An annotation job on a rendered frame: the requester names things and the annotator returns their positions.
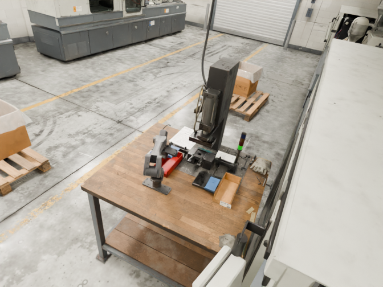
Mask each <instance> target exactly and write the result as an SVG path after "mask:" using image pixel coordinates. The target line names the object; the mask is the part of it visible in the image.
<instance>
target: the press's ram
mask: <svg viewBox="0 0 383 287"><path fill-rule="evenodd" d="M218 126H219V125H218ZM217 128H218V127H214V129H213V130H212V131H211V133H208V132H206V131H203V130H202V131H200V132H195V131H194V132H192V134H191V135H190V136H189V141H191V142H195V143H197V144H200V145H203V146H206V147H209V148H212V146H213V145H214V144H215V142H216V139H217V138H215V137H213V136H212V135H213V133H214V132H215V131H216V129H217Z"/></svg>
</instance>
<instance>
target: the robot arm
mask: <svg viewBox="0 0 383 287"><path fill-rule="evenodd" d="M167 136H168V132H167V131H166V130H163V129H161V130H160V132H159V135H158V136H157V135H156V136H155V137H153V143H154V148H153V150H152V152H151V153H150V154H146V155H145V161H144V171H143V176H149V177H150V178H146V179H145V180H144V181H143V182H142V185H144V186H146V187H149V188H151V189H153V190H156V191H158V192H160V193H162V194H164V195H168V193H169V192H170V191H171V189H172V188H171V187H169V186H166V185H164V184H162V183H161V182H162V181H163V178H164V168H162V167H161V165H162V158H163V159H166V158H167V156H168V155H171V156H173V157H176V156H177V154H178V150H177V149H174V148H172V147H171V146H170V145H168V144H167ZM150 163H156V165H155V166H152V165H149V164H150Z"/></svg>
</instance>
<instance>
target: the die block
mask: <svg viewBox="0 0 383 287"><path fill-rule="evenodd" d="M190 157H191V155H188V156H187V162H188V159H189V158H190ZM197 160H200V159H199V158H196V157H194V158H193V159H192V160H191V161H190V162H189V163H192V164H195V162H196V161H197ZM202 162H203V165H202V168H204V169H206V170H210V169H211V168H212V167H213V164H214V162H215V158H214V160H213V161H212V163H209V162H206V161H204V160H202Z"/></svg>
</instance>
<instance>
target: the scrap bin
mask: <svg viewBox="0 0 383 287"><path fill-rule="evenodd" d="M182 157H183V153H180V152H178V154H177V156H176V157H172V158H171V159H170V158H168V157H167V158H166V159H163V158H162V165H161V167H162V168H164V177H166V178H167V177H168V176H169V175H170V174H171V173H172V171H173V170H174V169H175V168H176V167H177V165H178V164H179V163H180V162H181V161H182Z"/></svg>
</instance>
